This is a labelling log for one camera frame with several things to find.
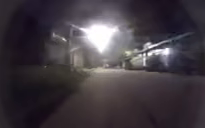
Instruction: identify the bright street lamp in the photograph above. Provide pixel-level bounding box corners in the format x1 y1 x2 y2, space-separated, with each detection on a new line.
84 23 119 54

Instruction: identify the building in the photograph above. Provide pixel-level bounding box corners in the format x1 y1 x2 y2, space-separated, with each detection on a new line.
122 31 205 76
43 23 91 70

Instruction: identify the grey asphalt road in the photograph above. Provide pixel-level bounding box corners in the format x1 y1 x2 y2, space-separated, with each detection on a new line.
39 67 205 128

